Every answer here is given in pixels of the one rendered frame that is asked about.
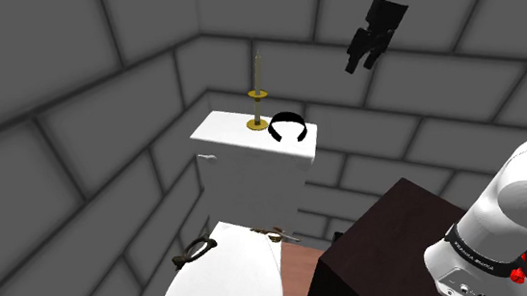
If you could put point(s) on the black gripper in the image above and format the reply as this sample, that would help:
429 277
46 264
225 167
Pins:
386 14

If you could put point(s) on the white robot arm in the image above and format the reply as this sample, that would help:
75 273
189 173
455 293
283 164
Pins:
508 203

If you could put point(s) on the black headband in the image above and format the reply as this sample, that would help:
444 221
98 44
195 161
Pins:
286 115

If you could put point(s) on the candle in brass candlestick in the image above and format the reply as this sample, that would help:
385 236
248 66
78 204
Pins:
257 119

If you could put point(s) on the white toilet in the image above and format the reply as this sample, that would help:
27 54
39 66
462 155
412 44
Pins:
247 186

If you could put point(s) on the small brass-coloured tool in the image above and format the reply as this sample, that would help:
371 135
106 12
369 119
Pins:
275 234

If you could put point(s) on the dark bronze eyeglasses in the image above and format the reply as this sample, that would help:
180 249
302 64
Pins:
206 243

